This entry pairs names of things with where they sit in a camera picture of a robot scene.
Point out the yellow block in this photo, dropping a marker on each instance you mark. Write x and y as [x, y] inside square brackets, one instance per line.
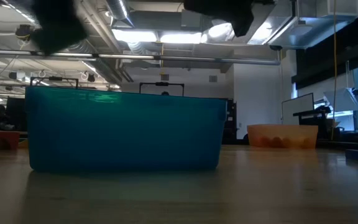
[22, 144]

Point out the black cabinet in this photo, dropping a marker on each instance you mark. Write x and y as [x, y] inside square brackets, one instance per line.
[230, 121]

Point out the white board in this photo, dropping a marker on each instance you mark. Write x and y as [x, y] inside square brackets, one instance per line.
[297, 107]

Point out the teal plastic bin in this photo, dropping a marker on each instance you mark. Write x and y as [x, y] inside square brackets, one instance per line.
[120, 133]

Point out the orange plastic bin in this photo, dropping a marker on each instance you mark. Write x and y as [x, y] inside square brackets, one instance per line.
[281, 133]

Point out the black overhead camera frame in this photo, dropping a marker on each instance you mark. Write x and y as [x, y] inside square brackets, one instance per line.
[54, 78]
[162, 84]

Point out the black aluminium table frame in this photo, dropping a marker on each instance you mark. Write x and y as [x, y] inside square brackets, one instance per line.
[337, 145]

